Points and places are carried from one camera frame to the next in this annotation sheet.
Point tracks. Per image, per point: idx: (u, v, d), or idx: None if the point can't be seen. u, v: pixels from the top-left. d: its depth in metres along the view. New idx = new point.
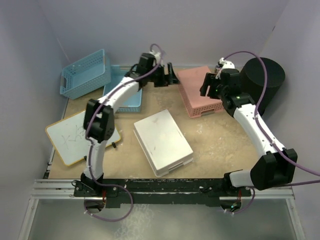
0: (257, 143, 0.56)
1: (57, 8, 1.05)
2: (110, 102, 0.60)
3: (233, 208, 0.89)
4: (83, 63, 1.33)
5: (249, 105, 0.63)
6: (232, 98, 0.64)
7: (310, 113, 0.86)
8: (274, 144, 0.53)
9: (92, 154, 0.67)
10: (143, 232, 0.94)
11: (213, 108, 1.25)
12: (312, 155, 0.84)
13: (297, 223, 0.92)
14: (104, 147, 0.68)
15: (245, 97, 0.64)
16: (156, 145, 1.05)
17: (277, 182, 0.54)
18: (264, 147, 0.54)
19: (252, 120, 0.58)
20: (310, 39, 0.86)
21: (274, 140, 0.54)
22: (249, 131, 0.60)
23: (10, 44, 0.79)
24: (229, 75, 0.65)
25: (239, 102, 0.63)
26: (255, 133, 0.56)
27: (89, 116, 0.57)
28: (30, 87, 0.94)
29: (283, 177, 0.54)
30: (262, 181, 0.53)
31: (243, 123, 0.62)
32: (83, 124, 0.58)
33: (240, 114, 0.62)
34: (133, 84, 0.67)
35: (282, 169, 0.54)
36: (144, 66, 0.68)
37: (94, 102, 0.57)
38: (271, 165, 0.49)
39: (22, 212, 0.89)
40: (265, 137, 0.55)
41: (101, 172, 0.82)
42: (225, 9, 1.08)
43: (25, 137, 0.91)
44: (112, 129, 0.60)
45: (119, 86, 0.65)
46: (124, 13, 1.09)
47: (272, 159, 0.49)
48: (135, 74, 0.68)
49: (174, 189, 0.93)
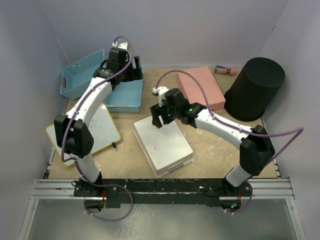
0: (230, 137, 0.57)
1: (57, 7, 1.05)
2: (81, 114, 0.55)
3: (233, 208, 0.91)
4: (83, 63, 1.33)
5: (202, 110, 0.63)
6: (187, 113, 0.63)
7: (310, 113, 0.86)
8: (243, 130, 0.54)
9: (79, 165, 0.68)
10: (143, 232, 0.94)
11: (213, 108, 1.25)
12: (312, 155, 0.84)
13: (296, 223, 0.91)
14: (90, 156, 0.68)
15: (196, 106, 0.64)
16: (156, 145, 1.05)
17: (267, 158, 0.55)
18: (237, 137, 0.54)
19: (213, 120, 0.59)
20: (310, 39, 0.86)
21: (240, 127, 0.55)
22: (216, 131, 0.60)
23: (10, 43, 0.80)
24: (173, 96, 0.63)
25: (194, 112, 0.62)
26: (223, 130, 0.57)
27: (60, 134, 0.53)
28: (30, 87, 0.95)
29: (268, 152, 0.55)
30: (255, 166, 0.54)
31: (208, 128, 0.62)
32: (58, 142, 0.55)
33: (200, 122, 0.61)
34: (103, 85, 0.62)
35: (261, 145, 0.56)
36: (114, 61, 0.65)
37: (62, 118, 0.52)
38: (251, 147, 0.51)
39: (22, 212, 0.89)
40: (233, 128, 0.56)
41: (98, 172, 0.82)
42: (225, 9, 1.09)
43: (25, 137, 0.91)
44: (91, 141, 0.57)
45: (88, 91, 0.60)
46: (125, 12, 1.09)
47: (250, 142, 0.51)
48: (106, 72, 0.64)
49: (174, 189, 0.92)
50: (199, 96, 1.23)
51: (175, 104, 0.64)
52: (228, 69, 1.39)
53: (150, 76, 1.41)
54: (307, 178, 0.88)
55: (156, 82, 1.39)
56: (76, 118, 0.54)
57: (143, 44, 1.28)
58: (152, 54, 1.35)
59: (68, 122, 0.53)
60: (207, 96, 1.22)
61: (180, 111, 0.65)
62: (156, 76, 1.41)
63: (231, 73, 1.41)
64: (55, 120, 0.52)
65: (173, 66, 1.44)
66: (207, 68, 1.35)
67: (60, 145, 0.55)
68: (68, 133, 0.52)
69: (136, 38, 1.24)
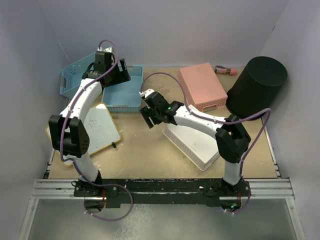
0: (206, 129, 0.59)
1: (57, 8, 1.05)
2: (75, 112, 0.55)
3: (233, 208, 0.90)
4: (84, 63, 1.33)
5: (180, 107, 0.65)
6: (166, 112, 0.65)
7: (310, 113, 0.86)
8: (218, 120, 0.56)
9: (77, 164, 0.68)
10: (143, 232, 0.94)
11: (215, 104, 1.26)
12: (311, 155, 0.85)
13: (297, 223, 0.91)
14: (87, 155, 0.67)
15: (174, 104, 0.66)
16: (196, 140, 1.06)
17: (244, 144, 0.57)
18: (213, 128, 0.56)
19: (190, 115, 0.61)
20: (310, 39, 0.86)
21: (215, 118, 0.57)
22: (194, 125, 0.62)
23: (10, 44, 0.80)
24: (151, 97, 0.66)
25: (174, 110, 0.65)
26: (200, 123, 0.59)
27: (56, 134, 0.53)
28: (30, 87, 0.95)
29: (244, 139, 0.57)
30: (233, 155, 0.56)
31: (187, 124, 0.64)
32: (54, 143, 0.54)
33: (179, 118, 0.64)
34: (94, 85, 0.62)
35: (236, 133, 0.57)
36: (101, 63, 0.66)
37: (56, 118, 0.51)
38: (226, 136, 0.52)
39: (22, 212, 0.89)
40: (208, 120, 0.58)
41: (96, 171, 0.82)
42: (225, 9, 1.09)
43: (25, 137, 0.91)
44: (87, 139, 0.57)
45: (80, 91, 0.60)
46: (124, 13, 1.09)
47: (223, 132, 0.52)
48: (94, 73, 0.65)
49: (174, 189, 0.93)
50: (201, 92, 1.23)
51: (155, 106, 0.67)
52: (228, 69, 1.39)
53: (150, 76, 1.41)
54: (307, 178, 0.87)
55: (156, 81, 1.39)
56: (71, 117, 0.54)
57: (143, 44, 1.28)
58: (152, 54, 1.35)
59: (63, 122, 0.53)
60: (209, 93, 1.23)
61: (159, 111, 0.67)
62: (156, 76, 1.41)
63: (231, 73, 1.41)
64: (49, 121, 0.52)
65: (174, 66, 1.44)
66: (209, 66, 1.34)
67: (56, 146, 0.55)
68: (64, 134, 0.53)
69: (136, 38, 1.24)
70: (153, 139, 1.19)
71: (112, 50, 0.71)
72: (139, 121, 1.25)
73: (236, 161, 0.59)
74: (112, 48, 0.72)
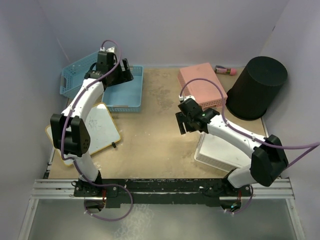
0: (242, 145, 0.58)
1: (57, 8, 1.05)
2: (77, 111, 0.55)
3: (233, 208, 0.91)
4: (83, 63, 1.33)
5: (216, 116, 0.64)
6: (199, 118, 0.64)
7: (310, 113, 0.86)
8: (256, 139, 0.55)
9: (78, 164, 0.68)
10: (143, 232, 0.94)
11: (215, 104, 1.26)
12: (311, 155, 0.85)
13: (297, 223, 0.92)
14: (87, 155, 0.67)
15: (209, 111, 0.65)
16: (238, 155, 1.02)
17: (279, 169, 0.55)
18: (250, 146, 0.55)
19: (226, 127, 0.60)
20: (310, 40, 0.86)
21: (253, 135, 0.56)
22: (228, 138, 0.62)
23: (10, 45, 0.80)
24: (184, 103, 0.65)
25: (207, 117, 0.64)
26: (235, 137, 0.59)
27: (57, 133, 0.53)
28: (30, 87, 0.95)
29: (281, 163, 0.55)
30: (267, 178, 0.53)
31: (220, 134, 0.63)
32: (54, 142, 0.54)
33: (213, 127, 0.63)
34: (96, 85, 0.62)
35: (274, 156, 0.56)
36: (104, 63, 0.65)
37: (58, 117, 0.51)
38: (263, 157, 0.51)
39: (22, 212, 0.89)
40: (245, 136, 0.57)
41: (96, 171, 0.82)
42: (225, 10, 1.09)
43: (25, 137, 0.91)
44: (88, 138, 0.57)
45: (82, 91, 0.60)
46: (125, 13, 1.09)
47: (262, 152, 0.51)
48: (96, 73, 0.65)
49: (174, 189, 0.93)
50: (201, 92, 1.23)
51: (188, 111, 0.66)
52: (228, 69, 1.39)
53: (150, 76, 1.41)
54: (307, 178, 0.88)
55: (156, 82, 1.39)
56: (73, 115, 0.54)
57: (144, 44, 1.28)
58: (152, 54, 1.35)
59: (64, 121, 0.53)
60: (209, 93, 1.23)
61: (192, 118, 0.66)
62: (156, 76, 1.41)
63: (231, 73, 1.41)
64: (50, 120, 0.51)
65: (173, 66, 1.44)
66: (209, 66, 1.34)
67: (57, 145, 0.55)
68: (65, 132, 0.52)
69: (136, 38, 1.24)
70: (153, 139, 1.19)
71: (115, 50, 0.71)
72: (139, 121, 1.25)
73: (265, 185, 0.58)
74: (114, 47, 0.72)
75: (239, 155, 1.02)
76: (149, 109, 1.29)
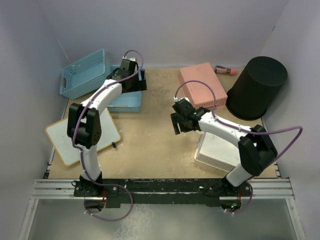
0: (230, 136, 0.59)
1: (57, 8, 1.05)
2: (95, 104, 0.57)
3: (233, 208, 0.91)
4: (83, 63, 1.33)
5: (206, 113, 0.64)
6: (191, 116, 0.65)
7: (310, 114, 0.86)
8: (242, 129, 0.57)
9: (84, 159, 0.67)
10: (143, 232, 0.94)
11: (215, 104, 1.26)
12: (311, 155, 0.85)
13: (297, 223, 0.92)
14: (95, 150, 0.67)
15: (200, 110, 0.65)
16: (237, 155, 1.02)
17: (268, 158, 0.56)
18: (236, 136, 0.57)
19: (215, 122, 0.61)
20: (310, 40, 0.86)
21: (240, 126, 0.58)
22: (218, 131, 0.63)
23: (10, 45, 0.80)
24: (178, 103, 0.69)
25: (199, 115, 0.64)
26: (223, 129, 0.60)
27: (72, 121, 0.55)
28: (29, 87, 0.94)
29: (270, 152, 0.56)
30: (256, 167, 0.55)
31: (211, 130, 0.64)
32: (68, 130, 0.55)
33: (203, 123, 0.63)
34: (116, 85, 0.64)
35: (262, 145, 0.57)
36: (126, 69, 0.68)
37: (77, 106, 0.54)
38: (250, 146, 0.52)
39: (22, 212, 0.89)
40: (232, 128, 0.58)
41: (99, 171, 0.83)
42: (224, 10, 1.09)
43: (25, 137, 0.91)
44: (99, 132, 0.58)
45: (102, 88, 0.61)
46: (125, 13, 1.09)
47: (248, 141, 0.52)
48: (118, 76, 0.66)
49: (174, 189, 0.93)
50: (201, 92, 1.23)
51: (181, 111, 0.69)
52: (228, 69, 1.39)
53: (150, 76, 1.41)
54: (307, 178, 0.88)
55: (156, 82, 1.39)
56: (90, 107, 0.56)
57: (144, 44, 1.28)
58: (152, 54, 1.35)
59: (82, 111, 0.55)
60: (208, 93, 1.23)
61: (185, 116, 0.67)
62: (156, 76, 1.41)
63: (230, 73, 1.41)
64: (69, 108, 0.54)
65: (173, 66, 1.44)
66: (209, 66, 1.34)
67: (69, 133, 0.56)
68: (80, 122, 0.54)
69: (136, 38, 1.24)
70: (153, 139, 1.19)
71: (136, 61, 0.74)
72: (139, 121, 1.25)
73: (257, 175, 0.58)
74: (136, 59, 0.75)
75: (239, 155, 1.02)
76: (149, 109, 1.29)
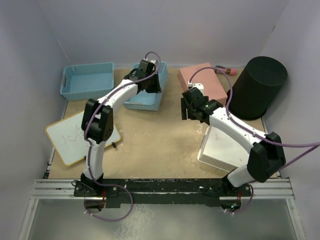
0: (242, 139, 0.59)
1: (57, 8, 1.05)
2: (110, 102, 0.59)
3: (233, 208, 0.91)
4: (87, 68, 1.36)
5: (219, 109, 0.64)
6: (202, 108, 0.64)
7: (310, 114, 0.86)
8: (257, 134, 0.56)
9: (91, 154, 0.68)
10: (143, 232, 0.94)
11: None
12: (311, 155, 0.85)
13: (297, 223, 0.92)
14: (103, 148, 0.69)
15: (212, 103, 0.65)
16: (241, 157, 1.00)
17: (276, 166, 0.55)
18: (250, 140, 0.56)
19: (228, 121, 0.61)
20: (310, 39, 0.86)
21: (255, 131, 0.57)
22: (230, 131, 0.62)
23: (10, 45, 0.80)
24: (189, 92, 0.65)
25: (210, 109, 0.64)
26: (236, 131, 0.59)
27: (87, 117, 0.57)
28: (30, 87, 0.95)
29: (278, 162, 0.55)
30: (262, 173, 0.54)
31: (221, 127, 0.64)
32: (82, 124, 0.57)
33: (215, 119, 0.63)
34: (132, 86, 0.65)
35: (272, 154, 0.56)
36: (143, 70, 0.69)
37: (94, 101, 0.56)
38: (261, 152, 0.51)
39: (22, 212, 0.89)
40: (246, 131, 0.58)
41: (101, 172, 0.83)
42: (224, 10, 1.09)
43: (25, 137, 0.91)
44: (111, 129, 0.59)
45: (118, 88, 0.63)
46: (124, 13, 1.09)
47: (260, 147, 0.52)
48: (134, 77, 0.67)
49: (174, 189, 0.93)
50: None
51: (192, 101, 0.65)
52: (228, 69, 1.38)
53: None
54: (307, 178, 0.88)
55: None
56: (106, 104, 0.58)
57: (143, 44, 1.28)
58: (152, 54, 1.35)
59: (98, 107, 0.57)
60: (208, 93, 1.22)
61: (195, 107, 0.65)
62: None
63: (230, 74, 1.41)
64: (87, 103, 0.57)
65: (173, 66, 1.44)
66: (209, 65, 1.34)
67: (82, 127, 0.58)
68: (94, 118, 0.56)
69: (136, 38, 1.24)
70: (154, 139, 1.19)
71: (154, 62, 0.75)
72: (140, 121, 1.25)
73: (259, 181, 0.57)
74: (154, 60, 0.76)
75: (243, 157, 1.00)
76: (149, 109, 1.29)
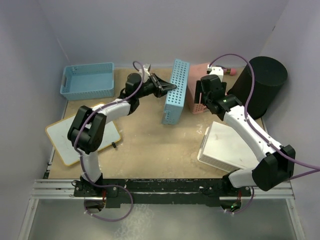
0: (255, 145, 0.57)
1: (57, 8, 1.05)
2: (104, 111, 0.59)
3: (233, 208, 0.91)
4: (87, 68, 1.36)
5: (237, 107, 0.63)
6: (219, 102, 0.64)
7: (310, 114, 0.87)
8: (272, 144, 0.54)
9: (84, 162, 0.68)
10: (143, 232, 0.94)
11: None
12: (311, 155, 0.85)
13: (297, 223, 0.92)
14: (94, 155, 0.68)
15: (231, 100, 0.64)
16: (241, 156, 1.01)
17: (282, 178, 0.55)
18: (263, 149, 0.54)
19: (245, 123, 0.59)
20: (310, 40, 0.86)
21: (270, 140, 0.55)
22: (243, 134, 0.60)
23: (10, 45, 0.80)
24: (210, 80, 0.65)
25: (227, 104, 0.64)
26: (251, 137, 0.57)
27: (78, 123, 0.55)
28: (30, 87, 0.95)
29: (285, 174, 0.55)
30: (267, 182, 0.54)
31: (236, 126, 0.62)
32: (70, 131, 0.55)
33: (231, 118, 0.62)
34: (125, 103, 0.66)
35: (283, 165, 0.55)
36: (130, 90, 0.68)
37: (86, 108, 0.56)
38: (273, 164, 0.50)
39: (22, 212, 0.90)
40: (261, 138, 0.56)
41: (99, 173, 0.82)
42: (224, 10, 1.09)
43: (26, 137, 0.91)
44: (100, 140, 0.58)
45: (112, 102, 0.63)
46: (125, 13, 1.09)
47: (273, 159, 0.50)
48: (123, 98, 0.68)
49: (174, 189, 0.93)
50: None
51: (210, 90, 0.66)
52: (228, 69, 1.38)
53: None
54: (307, 178, 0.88)
55: None
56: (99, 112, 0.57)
57: (144, 44, 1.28)
58: (152, 54, 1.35)
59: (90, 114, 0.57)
60: None
61: (212, 99, 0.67)
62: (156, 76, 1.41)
63: (230, 73, 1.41)
64: (79, 109, 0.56)
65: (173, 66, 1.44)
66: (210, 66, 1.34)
67: (71, 134, 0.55)
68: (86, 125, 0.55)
69: (136, 38, 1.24)
70: (154, 139, 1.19)
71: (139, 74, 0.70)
72: (140, 121, 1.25)
73: (262, 189, 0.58)
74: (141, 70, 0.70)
75: (243, 157, 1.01)
76: (149, 109, 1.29)
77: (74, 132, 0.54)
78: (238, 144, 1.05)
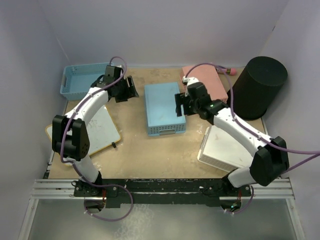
0: (246, 142, 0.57)
1: (57, 9, 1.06)
2: (80, 114, 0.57)
3: (233, 208, 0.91)
4: (87, 68, 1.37)
5: (224, 109, 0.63)
6: (207, 109, 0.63)
7: (309, 114, 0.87)
8: (262, 138, 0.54)
9: (78, 168, 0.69)
10: (143, 232, 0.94)
11: None
12: (310, 155, 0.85)
13: (297, 223, 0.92)
14: (86, 159, 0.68)
15: (218, 104, 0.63)
16: (241, 156, 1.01)
17: (280, 171, 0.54)
18: (254, 144, 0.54)
19: (233, 122, 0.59)
20: (310, 39, 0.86)
21: (260, 134, 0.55)
22: (233, 133, 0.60)
23: (11, 46, 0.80)
24: (196, 88, 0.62)
25: (215, 108, 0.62)
26: (241, 133, 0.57)
27: (58, 135, 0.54)
28: (29, 87, 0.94)
29: (282, 166, 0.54)
30: (265, 177, 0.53)
31: (224, 127, 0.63)
32: (53, 144, 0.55)
33: (219, 119, 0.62)
34: (101, 93, 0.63)
35: (277, 158, 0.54)
36: (111, 75, 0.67)
37: (60, 118, 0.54)
38: (266, 157, 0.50)
39: (22, 212, 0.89)
40: (251, 134, 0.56)
41: (96, 173, 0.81)
42: (224, 10, 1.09)
43: (25, 137, 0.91)
44: (87, 144, 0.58)
45: (87, 97, 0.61)
46: (124, 14, 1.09)
47: (265, 152, 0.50)
48: (102, 83, 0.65)
49: (174, 189, 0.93)
50: None
51: (197, 98, 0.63)
52: (228, 69, 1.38)
53: (150, 76, 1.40)
54: (306, 178, 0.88)
55: (156, 81, 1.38)
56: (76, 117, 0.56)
57: (144, 44, 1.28)
58: (152, 54, 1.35)
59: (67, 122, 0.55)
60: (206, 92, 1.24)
61: (199, 106, 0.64)
62: (156, 76, 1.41)
63: (231, 73, 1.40)
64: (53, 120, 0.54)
65: (173, 66, 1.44)
66: (213, 67, 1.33)
67: (55, 147, 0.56)
68: (66, 135, 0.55)
69: (136, 38, 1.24)
70: (154, 139, 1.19)
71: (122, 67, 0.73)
72: (140, 120, 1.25)
73: (263, 185, 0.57)
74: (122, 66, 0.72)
75: (243, 157, 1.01)
76: None
77: (59, 144, 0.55)
78: (238, 144, 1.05)
